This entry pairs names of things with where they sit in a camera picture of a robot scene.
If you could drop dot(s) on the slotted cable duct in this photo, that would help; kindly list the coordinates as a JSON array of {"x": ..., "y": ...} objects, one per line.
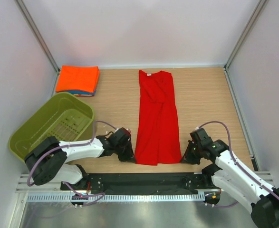
[{"x": 71, "y": 197}]

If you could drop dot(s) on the orange folded t shirt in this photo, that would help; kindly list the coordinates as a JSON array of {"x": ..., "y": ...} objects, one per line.
[{"x": 76, "y": 78}]

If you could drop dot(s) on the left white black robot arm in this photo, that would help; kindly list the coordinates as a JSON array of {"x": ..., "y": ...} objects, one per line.
[{"x": 50, "y": 159}]

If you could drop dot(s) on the olive green plastic basket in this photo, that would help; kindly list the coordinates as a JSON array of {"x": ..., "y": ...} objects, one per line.
[{"x": 64, "y": 116}]

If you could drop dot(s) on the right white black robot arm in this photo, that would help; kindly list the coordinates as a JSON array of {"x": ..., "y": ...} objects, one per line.
[{"x": 230, "y": 174}]

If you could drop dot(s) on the red t shirt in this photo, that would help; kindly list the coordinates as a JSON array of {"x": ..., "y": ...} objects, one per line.
[{"x": 158, "y": 131}]

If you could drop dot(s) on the blue folded t shirt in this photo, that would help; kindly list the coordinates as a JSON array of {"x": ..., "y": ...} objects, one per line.
[{"x": 82, "y": 93}]

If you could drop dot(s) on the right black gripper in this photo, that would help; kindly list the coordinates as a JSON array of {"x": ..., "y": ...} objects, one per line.
[{"x": 187, "y": 158}]

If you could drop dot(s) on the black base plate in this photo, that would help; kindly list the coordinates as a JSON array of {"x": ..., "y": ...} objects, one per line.
[{"x": 147, "y": 183}]

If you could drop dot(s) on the aluminium frame rail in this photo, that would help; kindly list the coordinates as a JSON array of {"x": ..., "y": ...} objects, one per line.
[{"x": 54, "y": 186}]

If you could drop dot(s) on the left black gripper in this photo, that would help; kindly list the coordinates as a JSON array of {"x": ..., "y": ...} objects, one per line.
[{"x": 129, "y": 156}]

